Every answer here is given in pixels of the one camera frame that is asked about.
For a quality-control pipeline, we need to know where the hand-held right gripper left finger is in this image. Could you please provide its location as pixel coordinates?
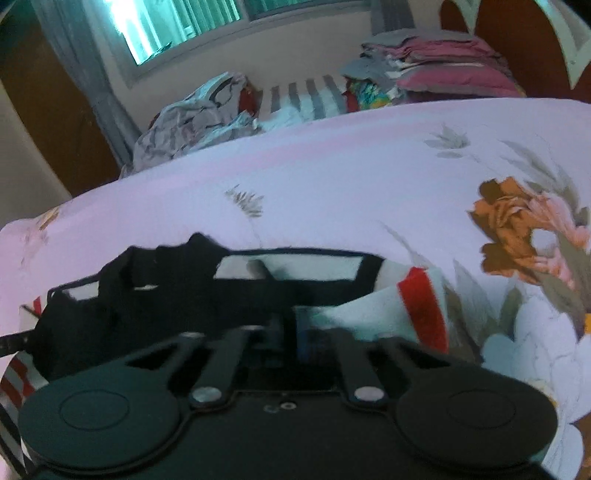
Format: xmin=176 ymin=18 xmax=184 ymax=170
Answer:
xmin=122 ymin=316 xmax=284 ymax=409

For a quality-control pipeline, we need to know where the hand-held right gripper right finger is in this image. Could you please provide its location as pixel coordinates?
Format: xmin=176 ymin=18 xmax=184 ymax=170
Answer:
xmin=295 ymin=306 xmax=463 ymax=409

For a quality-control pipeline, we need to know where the striped knit sweater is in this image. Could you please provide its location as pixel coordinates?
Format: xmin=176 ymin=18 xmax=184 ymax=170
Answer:
xmin=0 ymin=233 xmax=451 ymax=480

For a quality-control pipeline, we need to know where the crumpled pile of clothes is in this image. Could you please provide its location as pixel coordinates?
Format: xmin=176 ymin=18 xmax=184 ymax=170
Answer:
xmin=119 ymin=71 xmax=260 ymax=180

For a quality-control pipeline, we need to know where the stack of folded pink clothes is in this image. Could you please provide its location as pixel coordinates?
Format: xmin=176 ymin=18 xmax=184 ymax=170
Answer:
xmin=341 ymin=30 xmax=528 ymax=112

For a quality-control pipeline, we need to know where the pink floral bedsheet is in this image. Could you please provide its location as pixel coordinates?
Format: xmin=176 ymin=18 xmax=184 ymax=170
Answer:
xmin=0 ymin=96 xmax=591 ymax=480

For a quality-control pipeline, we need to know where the grey white striped cloth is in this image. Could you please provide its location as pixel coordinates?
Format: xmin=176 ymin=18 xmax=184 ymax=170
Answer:
xmin=253 ymin=73 xmax=352 ymax=134

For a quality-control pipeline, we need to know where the brown wooden wardrobe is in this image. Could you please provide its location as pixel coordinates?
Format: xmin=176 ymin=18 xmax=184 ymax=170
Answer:
xmin=0 ymin=13 xmax=122 ymax=200

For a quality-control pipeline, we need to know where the grey curtain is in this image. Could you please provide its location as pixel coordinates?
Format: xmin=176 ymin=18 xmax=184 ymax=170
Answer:
xmin=31 ymin=0 xmax=145 ymax=172
xmin=369 ymin=0 xmax=417 ymax=37

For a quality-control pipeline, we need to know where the window with green blinds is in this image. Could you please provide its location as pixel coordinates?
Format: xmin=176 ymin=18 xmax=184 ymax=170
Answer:
xmin=105 ymin=0 xmax=371 ymax=89

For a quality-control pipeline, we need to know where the red scalloped headboard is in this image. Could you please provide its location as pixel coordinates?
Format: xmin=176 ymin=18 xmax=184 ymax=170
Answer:
xmin=438 ymin=0 xmax=591 ymax=100

